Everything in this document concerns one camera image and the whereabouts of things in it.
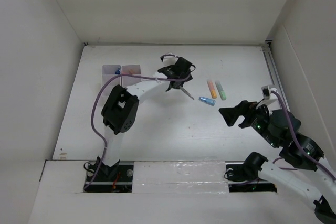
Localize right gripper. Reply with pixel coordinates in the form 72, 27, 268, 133
218, 98, 280, 147

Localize black handled scissors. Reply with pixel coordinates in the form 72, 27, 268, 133
180, 86, 194, 100

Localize blue correction tape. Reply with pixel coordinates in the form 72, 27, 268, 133
198, 97, 216, 106

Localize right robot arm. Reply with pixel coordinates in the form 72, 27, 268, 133
219, 100, 335, 223

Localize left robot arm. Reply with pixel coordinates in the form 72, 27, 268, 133
91, 54, 196, 181

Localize green highlighter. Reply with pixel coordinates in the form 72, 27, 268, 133
215, 80, 227, 101

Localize orange highlighter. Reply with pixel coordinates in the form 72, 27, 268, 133
207, 79, 217, 99

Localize white right organizer bin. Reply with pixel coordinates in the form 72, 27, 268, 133
121, 65, 141, 87

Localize white organizer bin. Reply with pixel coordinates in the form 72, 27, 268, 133
101, 65, 121, 97
121, 65, 141, 87

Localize white left organizer bin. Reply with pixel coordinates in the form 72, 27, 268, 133
101, 65, 121, 97

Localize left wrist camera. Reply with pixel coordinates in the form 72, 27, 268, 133
160, 52, 180, 65

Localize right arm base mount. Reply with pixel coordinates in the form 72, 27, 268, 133
224, 163, 277, 193

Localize aluminium side rail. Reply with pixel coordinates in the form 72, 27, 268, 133
260, 40, 290, 111

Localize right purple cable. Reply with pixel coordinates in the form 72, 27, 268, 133
272, 90, 336, 183

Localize purple cable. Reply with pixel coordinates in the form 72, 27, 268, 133
272, 90, 336, 183
83, 54, 194, 189

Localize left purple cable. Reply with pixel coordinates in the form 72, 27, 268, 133
83, 54, 194, 189

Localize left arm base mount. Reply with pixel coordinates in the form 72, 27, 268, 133
83, 162, 134, 193

